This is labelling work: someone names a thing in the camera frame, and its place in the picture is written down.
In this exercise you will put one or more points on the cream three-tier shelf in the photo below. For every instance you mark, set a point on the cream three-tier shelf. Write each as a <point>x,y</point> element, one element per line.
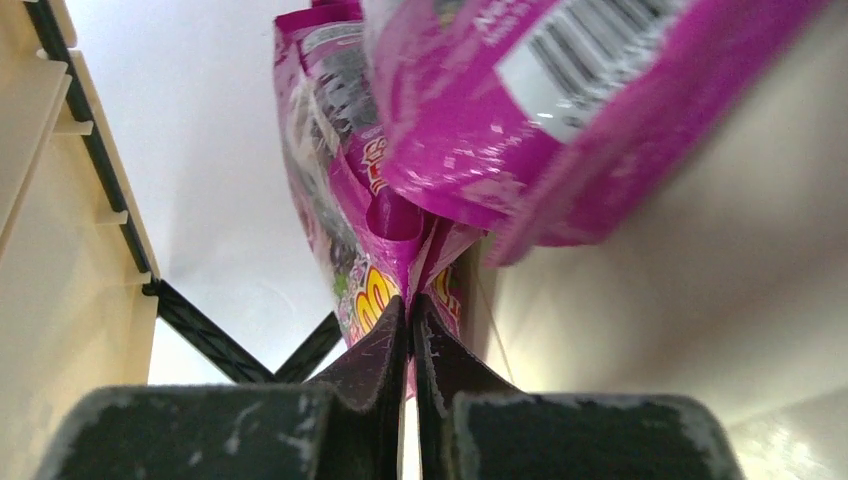
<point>151,151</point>

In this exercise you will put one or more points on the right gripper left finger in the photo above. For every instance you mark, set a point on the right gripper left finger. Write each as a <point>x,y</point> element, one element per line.
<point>341,424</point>

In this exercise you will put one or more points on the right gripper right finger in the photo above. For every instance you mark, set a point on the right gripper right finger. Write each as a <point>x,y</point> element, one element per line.
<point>474,424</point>

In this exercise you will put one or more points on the purple grape candy bag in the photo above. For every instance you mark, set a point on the purple grape candy bag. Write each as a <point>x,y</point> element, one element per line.
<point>548,122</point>
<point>370,243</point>

